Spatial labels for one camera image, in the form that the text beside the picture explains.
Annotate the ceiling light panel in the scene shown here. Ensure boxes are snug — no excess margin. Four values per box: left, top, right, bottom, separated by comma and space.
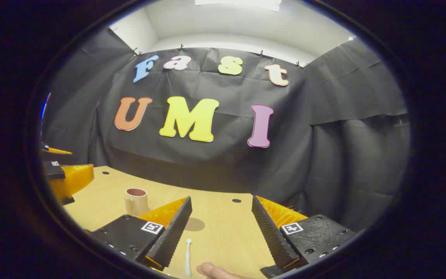
195, 0, 281, 11

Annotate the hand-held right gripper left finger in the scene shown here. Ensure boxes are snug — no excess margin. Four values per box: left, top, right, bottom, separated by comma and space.
91, 196, 192, 271

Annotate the round brown coaster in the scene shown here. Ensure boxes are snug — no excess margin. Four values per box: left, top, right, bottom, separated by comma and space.
184, 218, 206, 232

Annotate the beige cup with handle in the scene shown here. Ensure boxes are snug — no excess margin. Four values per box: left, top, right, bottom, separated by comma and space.
124, 188, 149, 217

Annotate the black backdrop cloth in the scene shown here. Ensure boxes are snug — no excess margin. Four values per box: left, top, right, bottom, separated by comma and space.
41, 27, 409, 233

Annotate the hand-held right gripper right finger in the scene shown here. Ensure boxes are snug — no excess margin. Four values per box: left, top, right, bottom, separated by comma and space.
252, 195, 358, 279

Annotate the wooden desktop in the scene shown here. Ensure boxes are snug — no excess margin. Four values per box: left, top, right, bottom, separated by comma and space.
62, 166, 309, 279

